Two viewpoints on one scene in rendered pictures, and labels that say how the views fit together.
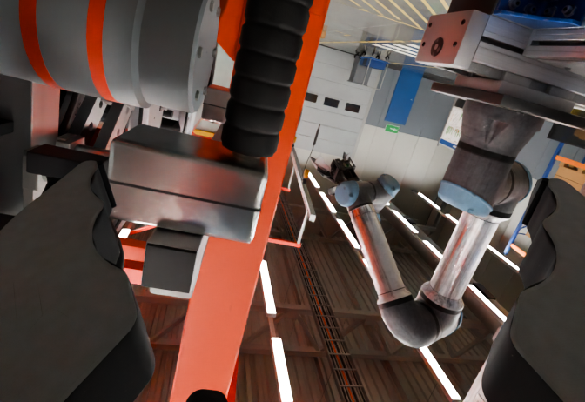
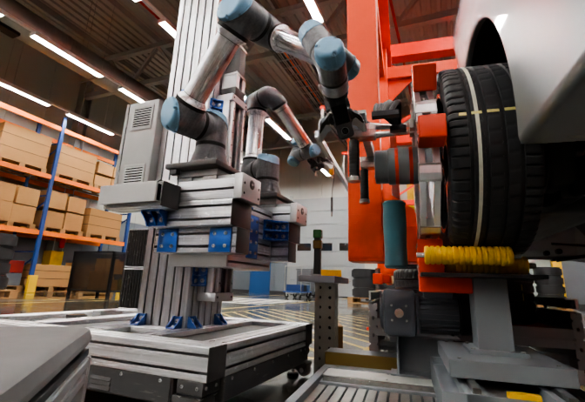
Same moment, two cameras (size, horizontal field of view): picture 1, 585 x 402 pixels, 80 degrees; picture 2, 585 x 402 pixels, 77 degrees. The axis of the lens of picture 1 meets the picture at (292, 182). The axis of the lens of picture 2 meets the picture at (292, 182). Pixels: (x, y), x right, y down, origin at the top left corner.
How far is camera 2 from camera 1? 109 cm
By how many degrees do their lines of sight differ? 8
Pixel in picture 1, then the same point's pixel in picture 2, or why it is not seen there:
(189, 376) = (368, 36)
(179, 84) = (377, 154)
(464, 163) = (275, 172)
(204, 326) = (367, 65)
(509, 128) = (265, 188)
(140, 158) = (369, 133)
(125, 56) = (389, 156)
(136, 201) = (369, 126)
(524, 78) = (267, 206)
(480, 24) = (292, 217)
